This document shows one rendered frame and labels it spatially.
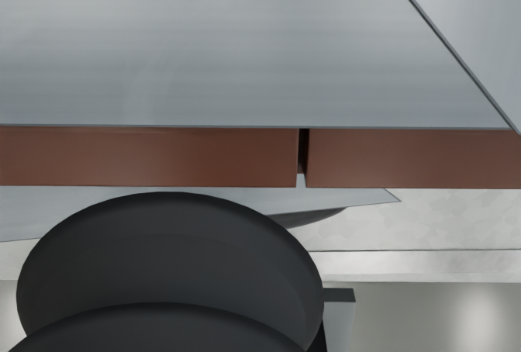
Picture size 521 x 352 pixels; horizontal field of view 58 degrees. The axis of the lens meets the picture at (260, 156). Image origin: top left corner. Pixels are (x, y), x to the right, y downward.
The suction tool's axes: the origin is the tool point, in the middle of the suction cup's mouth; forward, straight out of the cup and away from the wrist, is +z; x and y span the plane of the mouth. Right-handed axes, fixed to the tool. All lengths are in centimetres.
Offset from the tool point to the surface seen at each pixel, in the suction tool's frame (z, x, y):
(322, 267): 28.5, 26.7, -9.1
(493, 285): 90, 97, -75
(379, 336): 91, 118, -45
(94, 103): 13.4, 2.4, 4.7
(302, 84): 12.8, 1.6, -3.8
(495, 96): 12.2, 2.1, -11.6
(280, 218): 26.4, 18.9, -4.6
